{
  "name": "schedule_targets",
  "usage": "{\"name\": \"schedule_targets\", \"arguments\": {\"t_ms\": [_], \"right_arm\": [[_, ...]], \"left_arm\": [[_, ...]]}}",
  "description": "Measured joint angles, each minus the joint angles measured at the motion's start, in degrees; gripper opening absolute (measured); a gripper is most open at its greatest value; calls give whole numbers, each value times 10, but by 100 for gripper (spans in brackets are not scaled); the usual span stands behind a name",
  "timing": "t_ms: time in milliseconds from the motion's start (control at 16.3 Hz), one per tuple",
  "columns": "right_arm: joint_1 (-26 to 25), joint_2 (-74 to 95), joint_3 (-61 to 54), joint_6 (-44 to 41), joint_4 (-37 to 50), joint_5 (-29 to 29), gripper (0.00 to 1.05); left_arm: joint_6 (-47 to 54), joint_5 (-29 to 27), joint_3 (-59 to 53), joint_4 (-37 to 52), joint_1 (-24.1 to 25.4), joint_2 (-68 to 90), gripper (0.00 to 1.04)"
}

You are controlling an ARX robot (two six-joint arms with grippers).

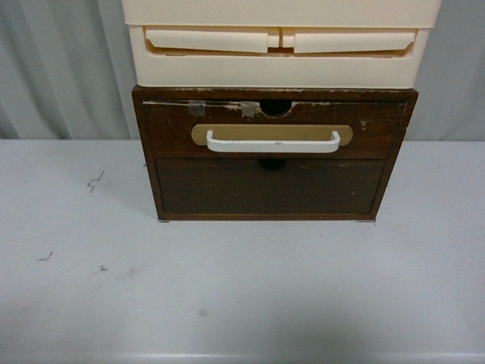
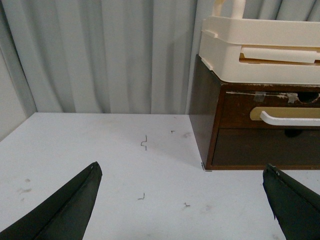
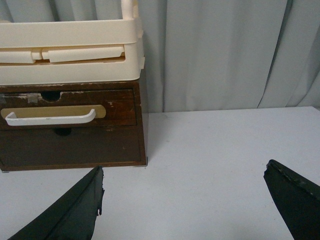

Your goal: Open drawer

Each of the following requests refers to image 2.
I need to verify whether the cream plastic stacked tray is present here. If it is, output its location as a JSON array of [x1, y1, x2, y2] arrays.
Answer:
[[199, 0, 320, 85]]

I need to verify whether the white drawer handle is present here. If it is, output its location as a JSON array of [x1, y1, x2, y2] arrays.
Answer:
[[260, 111, 320, 127]]

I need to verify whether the dark brown wooden drawer cabinet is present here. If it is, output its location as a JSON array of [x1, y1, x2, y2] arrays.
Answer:
[[189, 56, 320, 170]]

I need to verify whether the lower wooden drawer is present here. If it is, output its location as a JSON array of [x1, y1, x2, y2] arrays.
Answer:
[[212, 129, 320, 169]]

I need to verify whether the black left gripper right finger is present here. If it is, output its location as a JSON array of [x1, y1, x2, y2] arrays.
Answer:
[[262, 164, 320, 240]]

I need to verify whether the upper wooden drawer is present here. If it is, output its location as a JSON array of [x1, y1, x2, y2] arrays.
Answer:
[[220, 91, 320, 129]]

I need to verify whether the wooden drawer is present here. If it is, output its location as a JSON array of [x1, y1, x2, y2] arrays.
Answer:
[[220, 91, 320, 129], [212, 129, 320, 169]]

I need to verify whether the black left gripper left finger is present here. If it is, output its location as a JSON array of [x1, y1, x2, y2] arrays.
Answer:
[[0, 162, 103, 240]]

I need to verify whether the grey pleated curtain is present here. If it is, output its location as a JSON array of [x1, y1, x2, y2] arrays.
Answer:
[[0, 0, 320, 134]]

